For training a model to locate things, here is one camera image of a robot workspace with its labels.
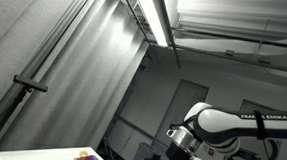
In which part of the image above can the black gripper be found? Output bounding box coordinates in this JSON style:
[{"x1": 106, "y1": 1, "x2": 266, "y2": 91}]
[{"x1": 165, "y1": 143, "x2": 192, "y2": 160}]

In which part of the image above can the red fire alarm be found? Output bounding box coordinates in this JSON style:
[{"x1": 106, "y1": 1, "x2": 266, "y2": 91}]
[{"x1": 206, "y1": 147, "x2": 216, "y2": 157}]

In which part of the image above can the grey door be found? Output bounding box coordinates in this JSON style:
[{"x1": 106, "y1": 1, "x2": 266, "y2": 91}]
[
  {"x1": 239, "y1": 98, "x2": 287, "y2": 117},
  {"x1": 155, "y1": 77, "x2": 211, "y2": 149}
]

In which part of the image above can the yellow toy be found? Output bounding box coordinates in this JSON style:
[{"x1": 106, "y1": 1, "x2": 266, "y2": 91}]
[{"x1": 78, "y1": 149, "x2": 90, "y2": 158}]

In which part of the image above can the grey ceiling conduit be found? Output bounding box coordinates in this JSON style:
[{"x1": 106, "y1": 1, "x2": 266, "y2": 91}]
[{"x1": 148, "y1": 41, "x2": 287, "y2": 75}]

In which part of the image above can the grey curtain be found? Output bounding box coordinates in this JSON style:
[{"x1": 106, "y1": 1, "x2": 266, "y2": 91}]
[{"x1": 0, "y1": 0, "x2": 153, "y2": 160}]

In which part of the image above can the black ceiling pipe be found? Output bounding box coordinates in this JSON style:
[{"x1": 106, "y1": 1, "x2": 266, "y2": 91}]
[{"x1": 170, "y1": 22, "x2": 287, "y2": 50}]

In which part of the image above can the ceiling light fixture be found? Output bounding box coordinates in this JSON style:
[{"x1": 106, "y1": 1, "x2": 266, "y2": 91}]
[{"x1": 131, "y1": 0, "x2": 172, "y2": 47}]

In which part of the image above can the black bar camera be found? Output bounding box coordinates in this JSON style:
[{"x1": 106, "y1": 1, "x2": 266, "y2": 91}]
[
  {"x1": 12, "y1": 74, "x2": 49, "y2": 94},
  {"x1": 237, "y1": 147, "x2": 262, "y2": 160}
]

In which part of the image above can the black cable strap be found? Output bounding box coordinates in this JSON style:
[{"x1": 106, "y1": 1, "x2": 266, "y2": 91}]
[{"x1": 251, "y1": 110, "x2": 270, "y2": 142}]

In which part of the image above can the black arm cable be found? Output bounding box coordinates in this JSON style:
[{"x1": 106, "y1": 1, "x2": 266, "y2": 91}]
[{"x1": 250, "y1": 138, "x2": 280, "y2": 160}]

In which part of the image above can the ceiling cable tray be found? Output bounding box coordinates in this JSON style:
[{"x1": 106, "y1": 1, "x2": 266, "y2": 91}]
[{"x1": 115, "y1": 0, "x2": 154, "y2": 44}]

